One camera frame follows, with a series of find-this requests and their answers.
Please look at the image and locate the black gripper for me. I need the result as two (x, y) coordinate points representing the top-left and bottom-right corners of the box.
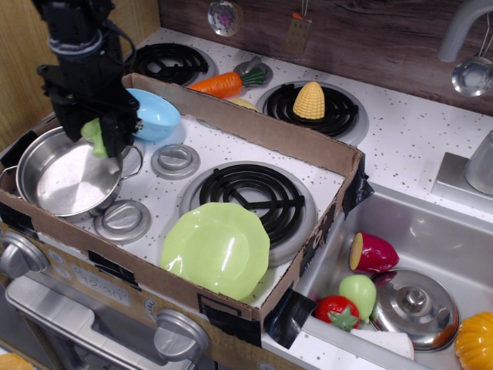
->
(38, 38), (139, 157)

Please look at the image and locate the green toy broccoli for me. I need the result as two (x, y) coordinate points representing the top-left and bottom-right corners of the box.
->
(80, 118), (108, 158)

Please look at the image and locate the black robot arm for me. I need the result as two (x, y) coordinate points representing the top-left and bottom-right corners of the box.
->
(34, 1), (139, 157)

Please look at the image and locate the stainless steel pot lid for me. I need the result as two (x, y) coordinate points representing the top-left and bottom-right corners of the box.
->
(370, 268), (460, 352)

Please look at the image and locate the light blue plastic bowl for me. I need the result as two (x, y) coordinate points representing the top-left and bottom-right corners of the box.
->
(127, 88), (181, 142)

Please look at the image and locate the silver stove top knob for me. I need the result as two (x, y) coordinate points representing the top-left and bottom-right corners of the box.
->
(151, 143), (201, 180)
(93, 200), (152, 244)

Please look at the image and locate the silver stove knob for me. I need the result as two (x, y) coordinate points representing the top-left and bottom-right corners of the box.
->
(93, 200), (152, 244)
(151, 143), (201, 180)
(233, 56), (273, 87)

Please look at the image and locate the black back left burner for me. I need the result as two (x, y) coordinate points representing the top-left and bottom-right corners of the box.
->
(126, 43), (218, 86)

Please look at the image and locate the black burner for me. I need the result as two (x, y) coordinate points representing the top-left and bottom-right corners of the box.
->
(126, 43), (218, 86)
(257, 81), (369, 146)
(179, 161), (317, 268)

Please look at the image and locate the orange toy carrot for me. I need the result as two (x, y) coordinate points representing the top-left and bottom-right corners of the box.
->
(189, 68), (266, 98)

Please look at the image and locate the yellow toy behind fence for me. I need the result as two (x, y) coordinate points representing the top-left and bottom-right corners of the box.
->
(230, 98), (259, 112)

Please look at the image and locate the silver oven knob left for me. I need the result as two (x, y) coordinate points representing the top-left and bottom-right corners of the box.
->
(1, 232), (49, 279)

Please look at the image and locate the silver oven knob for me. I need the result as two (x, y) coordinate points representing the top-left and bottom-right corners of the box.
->
(1, 232), (49, 279)
(153, 309), (210, 362)

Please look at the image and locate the brown cardboard fence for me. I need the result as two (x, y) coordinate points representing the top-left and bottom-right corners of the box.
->
(1, 73), (371, 348)

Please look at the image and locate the hanging steel strainer spoon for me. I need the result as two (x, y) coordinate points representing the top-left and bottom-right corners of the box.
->
(207, 1), (243, 37)

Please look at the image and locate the light green plastic plate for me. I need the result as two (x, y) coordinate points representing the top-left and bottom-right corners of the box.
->
(160, 202), (270, 301)

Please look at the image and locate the silver back stove knob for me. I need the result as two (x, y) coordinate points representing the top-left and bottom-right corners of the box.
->
(233, 56), (273, 87)

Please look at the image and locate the black front right burner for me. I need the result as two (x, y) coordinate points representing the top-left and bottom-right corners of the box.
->
(179, 161), (317, 268)

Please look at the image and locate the yellow toy corn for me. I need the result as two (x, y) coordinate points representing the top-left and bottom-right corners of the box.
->
(293, 82), (326, 119)

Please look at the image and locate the hanging metal grater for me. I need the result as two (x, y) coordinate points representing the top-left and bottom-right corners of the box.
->
(284, 0), (312, 55)

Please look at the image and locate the silver oven knob right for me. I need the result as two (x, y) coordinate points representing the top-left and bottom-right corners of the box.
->
(153, 309), (210, 362)

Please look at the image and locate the black back right burner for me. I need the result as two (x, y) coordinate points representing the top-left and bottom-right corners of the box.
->
(257, 81), (369, 146)

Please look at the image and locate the orange object bottom left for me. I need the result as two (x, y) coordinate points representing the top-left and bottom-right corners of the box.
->
(0, 353), (34, 370)

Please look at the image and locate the purple toy eggplant half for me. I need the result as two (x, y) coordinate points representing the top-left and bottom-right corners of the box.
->
(349, 232), (400, 274)

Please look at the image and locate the red toy strawberry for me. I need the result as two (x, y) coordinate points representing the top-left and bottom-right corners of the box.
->
(314, 295), (361, 331)

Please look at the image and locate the green toy pear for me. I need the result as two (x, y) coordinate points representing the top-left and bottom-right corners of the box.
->
(339, 274), (377, 324)

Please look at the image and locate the silver sink basin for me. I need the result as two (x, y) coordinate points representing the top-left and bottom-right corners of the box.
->
(297, 185), (492, 369)

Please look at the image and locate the grey faucet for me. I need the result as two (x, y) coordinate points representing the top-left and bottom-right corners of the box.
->
(432, 1), (492, 208)

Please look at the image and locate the hanging steel ladle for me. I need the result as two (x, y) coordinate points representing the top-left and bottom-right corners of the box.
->
(451, 12), (492, 97)

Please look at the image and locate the orange toy pumpkin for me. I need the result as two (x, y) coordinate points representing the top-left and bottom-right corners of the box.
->
(454, 312), (492, 369)

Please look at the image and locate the silver oven door handle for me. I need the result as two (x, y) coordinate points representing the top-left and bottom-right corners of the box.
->
(5, 277), (195, 369)

